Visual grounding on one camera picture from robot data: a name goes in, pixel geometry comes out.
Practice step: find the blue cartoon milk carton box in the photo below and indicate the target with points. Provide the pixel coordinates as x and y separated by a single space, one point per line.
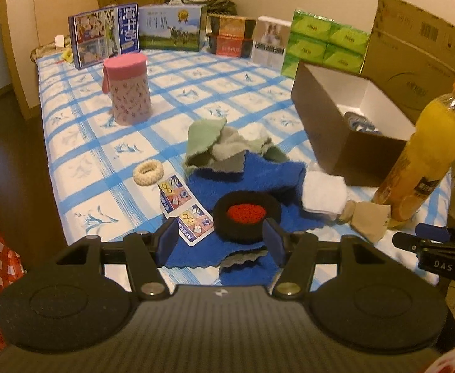
99 35

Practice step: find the orange juice bottle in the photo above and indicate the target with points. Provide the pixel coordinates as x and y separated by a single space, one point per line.
425 155

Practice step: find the white cloth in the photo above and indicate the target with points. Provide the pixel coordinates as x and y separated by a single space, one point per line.
322 194

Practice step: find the dark olive bag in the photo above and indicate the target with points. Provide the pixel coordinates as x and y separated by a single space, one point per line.
215 4

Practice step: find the small yellow object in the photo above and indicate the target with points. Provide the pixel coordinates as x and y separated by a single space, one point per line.
67 56

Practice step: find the small white object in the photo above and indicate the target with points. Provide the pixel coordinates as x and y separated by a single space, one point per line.
59 41

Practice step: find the pink cylindrical container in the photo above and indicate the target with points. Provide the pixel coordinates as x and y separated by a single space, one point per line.
128 93

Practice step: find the cream scrunchie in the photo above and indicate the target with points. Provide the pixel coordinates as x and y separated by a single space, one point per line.
140 178

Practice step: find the large cardboard box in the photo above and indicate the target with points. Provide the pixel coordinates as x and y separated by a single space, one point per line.
414 54

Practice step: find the grey cloth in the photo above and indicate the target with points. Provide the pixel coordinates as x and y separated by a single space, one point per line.
229 147

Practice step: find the wooden headboard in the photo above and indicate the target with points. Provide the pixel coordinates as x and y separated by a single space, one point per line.
17 46

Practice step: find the green tissue multipack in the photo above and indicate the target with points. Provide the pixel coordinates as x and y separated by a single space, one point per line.
320 42

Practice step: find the blue white fabric item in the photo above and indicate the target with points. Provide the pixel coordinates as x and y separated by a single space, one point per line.
359 122

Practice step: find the white photo box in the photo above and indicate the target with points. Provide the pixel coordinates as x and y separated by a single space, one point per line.
270 40

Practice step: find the blue towel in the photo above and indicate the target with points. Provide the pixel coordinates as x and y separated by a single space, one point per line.
266 178

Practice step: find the woven mat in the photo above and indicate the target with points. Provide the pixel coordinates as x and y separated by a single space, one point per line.
40 51

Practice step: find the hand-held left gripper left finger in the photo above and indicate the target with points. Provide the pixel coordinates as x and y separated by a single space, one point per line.
168 241

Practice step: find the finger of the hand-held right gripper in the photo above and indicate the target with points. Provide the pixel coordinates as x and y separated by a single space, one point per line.
408 241
431 231

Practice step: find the blue cow milk box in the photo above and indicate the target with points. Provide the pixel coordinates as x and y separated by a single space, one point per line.
169 27

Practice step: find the blue checked bedsheet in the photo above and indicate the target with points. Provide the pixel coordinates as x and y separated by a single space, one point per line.
95 151

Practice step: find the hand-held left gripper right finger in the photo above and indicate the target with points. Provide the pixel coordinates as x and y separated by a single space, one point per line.
273 245

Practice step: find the black red round scrunchie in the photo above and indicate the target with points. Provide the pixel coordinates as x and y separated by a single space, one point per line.
227 225

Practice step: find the printed card pack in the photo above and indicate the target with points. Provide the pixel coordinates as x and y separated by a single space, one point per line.
176 198

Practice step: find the red box in black tray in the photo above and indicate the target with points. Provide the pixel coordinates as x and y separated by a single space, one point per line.
231 46

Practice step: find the green cloth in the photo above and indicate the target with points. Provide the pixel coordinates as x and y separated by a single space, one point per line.
204 136

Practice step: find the orange box in black tray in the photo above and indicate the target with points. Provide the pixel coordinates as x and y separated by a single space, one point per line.
233 25

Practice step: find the beige cloth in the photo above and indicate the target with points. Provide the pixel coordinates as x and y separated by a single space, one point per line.
369 219

